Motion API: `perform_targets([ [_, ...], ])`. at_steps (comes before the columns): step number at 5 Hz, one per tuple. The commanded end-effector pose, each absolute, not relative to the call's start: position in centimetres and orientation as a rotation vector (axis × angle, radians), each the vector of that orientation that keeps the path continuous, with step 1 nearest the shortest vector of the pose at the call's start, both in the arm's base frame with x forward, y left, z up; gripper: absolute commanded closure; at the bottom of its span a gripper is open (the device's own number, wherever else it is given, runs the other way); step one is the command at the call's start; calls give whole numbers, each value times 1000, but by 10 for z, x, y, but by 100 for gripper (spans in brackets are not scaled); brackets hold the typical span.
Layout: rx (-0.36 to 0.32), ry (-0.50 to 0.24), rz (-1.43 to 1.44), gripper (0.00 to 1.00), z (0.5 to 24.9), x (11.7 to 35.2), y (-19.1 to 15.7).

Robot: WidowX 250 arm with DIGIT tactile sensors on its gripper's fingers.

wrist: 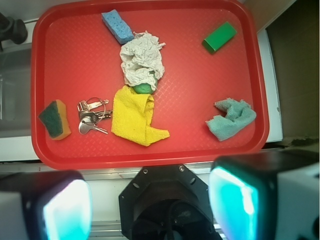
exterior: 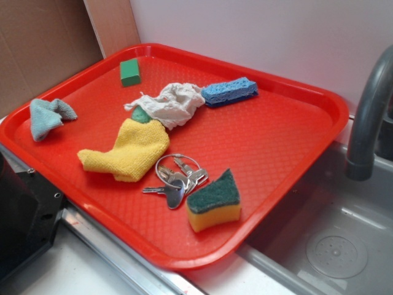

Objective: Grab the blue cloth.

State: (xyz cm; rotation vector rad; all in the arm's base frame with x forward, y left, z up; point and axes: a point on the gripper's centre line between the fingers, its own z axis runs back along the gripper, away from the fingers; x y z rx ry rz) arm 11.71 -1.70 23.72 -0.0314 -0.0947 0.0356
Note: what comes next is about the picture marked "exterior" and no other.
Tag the grey sink faucet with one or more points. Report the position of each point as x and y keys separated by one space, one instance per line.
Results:
x=371 y=132

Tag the silver key bunch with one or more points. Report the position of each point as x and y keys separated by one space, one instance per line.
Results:
x=177 y=184

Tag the yellow microfiber cloth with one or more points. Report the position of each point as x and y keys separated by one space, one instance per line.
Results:
x=137 y=148

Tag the white crumpled rag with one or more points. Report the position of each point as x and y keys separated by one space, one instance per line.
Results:
x=173 y=107

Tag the light blue cloth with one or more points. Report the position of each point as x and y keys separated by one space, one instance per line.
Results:
x=48 y=115

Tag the brown cardboard panel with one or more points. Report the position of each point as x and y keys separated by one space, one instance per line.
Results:
x=44 y=43

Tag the red plastic tray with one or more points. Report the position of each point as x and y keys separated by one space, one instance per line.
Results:
x=267 y=141

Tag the green round sponge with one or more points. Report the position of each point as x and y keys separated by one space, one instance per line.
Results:
x=139 y=115

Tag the yellow green scouring sponge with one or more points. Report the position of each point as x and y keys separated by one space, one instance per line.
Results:
x=217 y=203

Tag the grey sink basin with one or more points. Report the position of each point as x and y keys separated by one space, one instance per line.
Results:
x=329 y=234

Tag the green rectangular block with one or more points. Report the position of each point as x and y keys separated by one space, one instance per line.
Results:
x=129 y=72

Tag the blue cellulose sponge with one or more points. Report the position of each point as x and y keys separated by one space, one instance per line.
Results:
x=221 y=94

